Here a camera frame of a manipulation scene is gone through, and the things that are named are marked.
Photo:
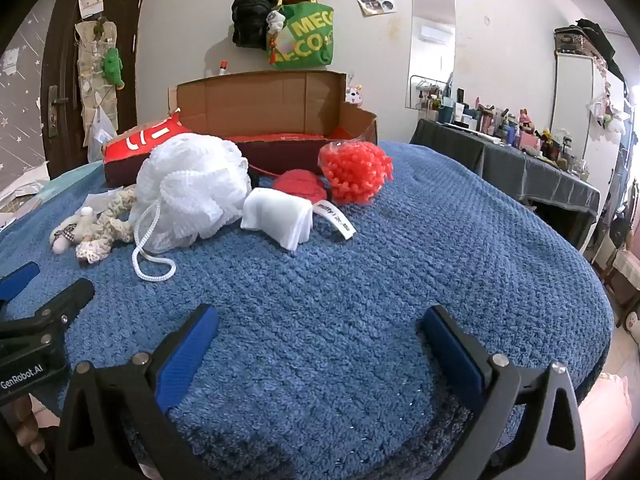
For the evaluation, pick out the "light blue cloth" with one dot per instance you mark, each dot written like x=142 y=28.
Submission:
x=55 y=187

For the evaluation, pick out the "red plush toy with label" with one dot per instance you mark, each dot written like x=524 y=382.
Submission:
x=300 y=185

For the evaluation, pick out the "red pouf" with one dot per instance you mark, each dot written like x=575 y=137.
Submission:
x=355 y=170

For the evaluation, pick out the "cream crochet toy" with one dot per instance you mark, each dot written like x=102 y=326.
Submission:
x=112 y=230

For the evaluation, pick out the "white spotted plush toy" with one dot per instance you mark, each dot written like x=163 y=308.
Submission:
x=354 y=95

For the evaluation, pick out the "white mesh bath pouf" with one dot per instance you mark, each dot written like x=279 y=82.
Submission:
x=190 y=185

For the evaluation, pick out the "green tote bag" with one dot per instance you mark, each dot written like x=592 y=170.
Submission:
x=310 y=35

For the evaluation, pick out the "pink bedding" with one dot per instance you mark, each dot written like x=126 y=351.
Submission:
x=600 y=425

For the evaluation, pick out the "white plush charm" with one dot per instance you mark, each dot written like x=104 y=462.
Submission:
x=275 y=21

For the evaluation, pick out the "small cream plush doll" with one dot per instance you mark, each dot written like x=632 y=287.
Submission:
x=67 y=232

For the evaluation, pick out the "white papers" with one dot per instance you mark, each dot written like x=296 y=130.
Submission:
x=20 y=187

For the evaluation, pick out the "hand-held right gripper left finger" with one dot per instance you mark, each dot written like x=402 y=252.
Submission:
x=187 y=355

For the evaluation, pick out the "beige hanging door organizer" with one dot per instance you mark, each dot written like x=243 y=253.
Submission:
x=92 y=80

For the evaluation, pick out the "white refrigerator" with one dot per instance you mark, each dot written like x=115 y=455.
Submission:
x=575 y=95

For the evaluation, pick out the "row of cosmetics bottles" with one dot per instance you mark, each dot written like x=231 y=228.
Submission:
x=505 y=127

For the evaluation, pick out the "black bag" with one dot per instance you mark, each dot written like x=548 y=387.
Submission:
x=247 y=20

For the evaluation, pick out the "white bottle with red cap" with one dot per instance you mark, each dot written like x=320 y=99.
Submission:
x=223 y=69

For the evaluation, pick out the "red and brown cardboard box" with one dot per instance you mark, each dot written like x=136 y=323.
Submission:
x=260 y=105

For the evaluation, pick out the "blue knitted blanket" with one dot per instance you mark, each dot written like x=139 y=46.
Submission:
x=325 y=285

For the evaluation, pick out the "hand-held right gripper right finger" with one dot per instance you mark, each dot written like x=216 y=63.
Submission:
x=452 y=355

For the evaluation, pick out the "dark wooden door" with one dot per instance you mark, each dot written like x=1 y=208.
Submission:
x=131 y=85

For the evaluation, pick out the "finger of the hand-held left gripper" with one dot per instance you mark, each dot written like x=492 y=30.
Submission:
x=60 y=302
x=17 y=282

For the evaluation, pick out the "table with grey cloth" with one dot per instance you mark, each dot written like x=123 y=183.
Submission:
x=525 y=170

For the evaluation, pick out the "person's left hand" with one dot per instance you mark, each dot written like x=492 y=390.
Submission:
x=25 y=430

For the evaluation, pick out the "green plush frog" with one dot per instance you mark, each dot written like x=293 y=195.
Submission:
x=113 y=67

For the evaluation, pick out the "wall mirror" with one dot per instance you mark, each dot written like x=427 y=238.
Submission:
x=432 y=45

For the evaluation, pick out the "black bags on cabinet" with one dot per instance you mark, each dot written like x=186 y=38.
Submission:
x=590 y=40

